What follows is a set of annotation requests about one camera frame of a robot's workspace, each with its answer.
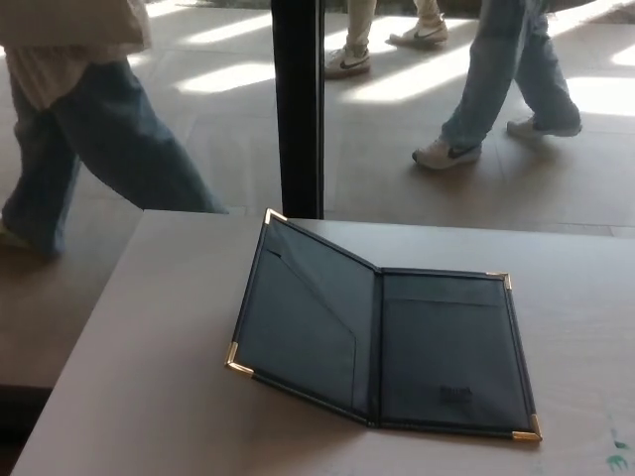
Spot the dark blue diary folder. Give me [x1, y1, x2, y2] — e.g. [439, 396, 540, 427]
[223, 207, 544, 443]

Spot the person in beige trousers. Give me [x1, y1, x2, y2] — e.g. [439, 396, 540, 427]
[324, 0, 449, 80]

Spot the person in baggy blue jeans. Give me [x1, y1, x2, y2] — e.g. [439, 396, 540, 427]
[0, 0, 229, 259]

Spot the person in light blue jeans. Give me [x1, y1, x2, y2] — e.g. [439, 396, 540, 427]
[411, 0, 583, 171]

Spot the black window frame post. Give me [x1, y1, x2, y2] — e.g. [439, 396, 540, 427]
[270, 0, 326, 221]

